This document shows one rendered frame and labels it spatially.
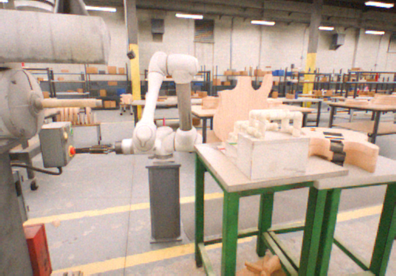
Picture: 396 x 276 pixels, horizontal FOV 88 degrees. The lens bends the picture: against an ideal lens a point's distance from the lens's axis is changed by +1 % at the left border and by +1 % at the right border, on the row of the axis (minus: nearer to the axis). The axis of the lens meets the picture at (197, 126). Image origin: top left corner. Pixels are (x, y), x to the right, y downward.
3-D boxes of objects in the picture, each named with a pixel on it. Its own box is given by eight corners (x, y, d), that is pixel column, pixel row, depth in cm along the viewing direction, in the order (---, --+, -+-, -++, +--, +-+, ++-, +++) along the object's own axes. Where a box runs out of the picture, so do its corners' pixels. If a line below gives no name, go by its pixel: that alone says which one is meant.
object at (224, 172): (222, 332, 97) (227, 185, 81) (193, 242, 152) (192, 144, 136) (327, 298, 113) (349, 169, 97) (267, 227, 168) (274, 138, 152)
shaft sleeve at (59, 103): (41, 106, 75) (42, 98, 76) (45, 109, 78) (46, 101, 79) (94, 104, 80) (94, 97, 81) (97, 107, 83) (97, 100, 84)
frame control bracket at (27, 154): (18, 161, 87) (17, 152, 86) (39, 148, 105) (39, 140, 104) (29, 160, 88) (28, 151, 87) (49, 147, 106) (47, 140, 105)
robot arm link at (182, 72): (178, 144, 179) (203, 144, 177) (174, 155, 165) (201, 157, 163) (169, 52, 141) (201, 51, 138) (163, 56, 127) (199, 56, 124)
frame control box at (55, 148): (3, 189, 92) (-9, 132, 86) (29, 169, 112) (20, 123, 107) (65, 182, 98) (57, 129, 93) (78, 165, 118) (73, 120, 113)
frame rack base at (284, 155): (250, 181, 85) (253, 141, 82) (235, 167, 100) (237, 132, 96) (305, 174, 92) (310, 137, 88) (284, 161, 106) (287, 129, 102)
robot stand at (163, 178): (151, 222, 199) (148, 154, 184) (180, 219, 203) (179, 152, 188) (149, 243, 173) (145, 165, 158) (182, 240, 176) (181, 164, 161)
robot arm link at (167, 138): (157, 148, 180) (156, 124, 176) (177, 149, 178) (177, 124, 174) (151, 155, 165) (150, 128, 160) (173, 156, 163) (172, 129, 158)
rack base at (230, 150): (236, 167, 99) (237, 149, 97) (223, 155, 115) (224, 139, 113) (285, 162, 106) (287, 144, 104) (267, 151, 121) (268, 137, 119)
